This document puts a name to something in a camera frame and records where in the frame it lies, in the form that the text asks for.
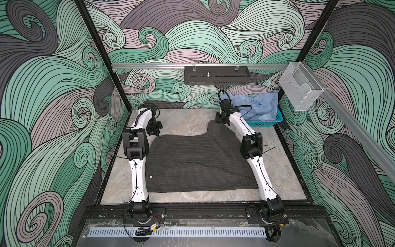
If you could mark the black perforated wall tray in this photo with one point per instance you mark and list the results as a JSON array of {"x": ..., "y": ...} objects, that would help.
[{"x": 216, "y": 75}]

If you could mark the clear plastic wall bin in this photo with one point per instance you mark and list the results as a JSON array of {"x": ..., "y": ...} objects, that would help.
[{"x": 300, "y": 85}]

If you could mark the teal plastic basket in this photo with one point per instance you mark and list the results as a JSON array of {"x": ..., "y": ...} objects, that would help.
[{"x": 268, "y": 123}]

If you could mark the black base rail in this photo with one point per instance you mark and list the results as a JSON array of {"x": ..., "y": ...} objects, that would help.
[{"x": 166, "y": 212}]

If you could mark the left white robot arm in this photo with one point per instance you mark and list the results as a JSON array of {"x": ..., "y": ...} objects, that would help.
[{"x": 136, "y": 149}]

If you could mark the black right corner post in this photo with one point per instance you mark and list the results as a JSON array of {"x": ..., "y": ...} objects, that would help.
[{"x": 317, "y": 29}]

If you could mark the white slotted cable duct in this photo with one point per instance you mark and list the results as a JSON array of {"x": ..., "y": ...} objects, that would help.
[{"x": 247, "y": 232}]

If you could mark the aluminium right rail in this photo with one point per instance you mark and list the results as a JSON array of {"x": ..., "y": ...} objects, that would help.
[{"x": 337, "y": 95}]

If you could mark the black corner post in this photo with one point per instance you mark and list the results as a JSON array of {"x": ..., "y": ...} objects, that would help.
[
  {"x": 101, "y": 49},
  {"x": 317, "y": 29}
]

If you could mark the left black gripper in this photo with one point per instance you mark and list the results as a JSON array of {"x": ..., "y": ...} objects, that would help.
[{"x": 157, "y": 130}]

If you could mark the black left corner post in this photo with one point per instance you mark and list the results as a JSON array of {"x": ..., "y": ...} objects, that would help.
[{"x": 101, "y": 49}]

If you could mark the light blue shirt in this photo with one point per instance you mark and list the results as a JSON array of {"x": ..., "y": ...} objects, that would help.
[{"x": 261, "y": 107}]

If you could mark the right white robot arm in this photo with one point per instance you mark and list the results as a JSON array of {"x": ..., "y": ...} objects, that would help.
[{"x": 252, "y": 150}]

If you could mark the dark grey pinstripe shirt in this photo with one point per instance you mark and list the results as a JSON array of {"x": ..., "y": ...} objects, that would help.
[{"x": 208, "y": 162}]

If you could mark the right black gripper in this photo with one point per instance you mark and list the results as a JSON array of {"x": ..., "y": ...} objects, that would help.
[{"x": 217, "y": 119}]

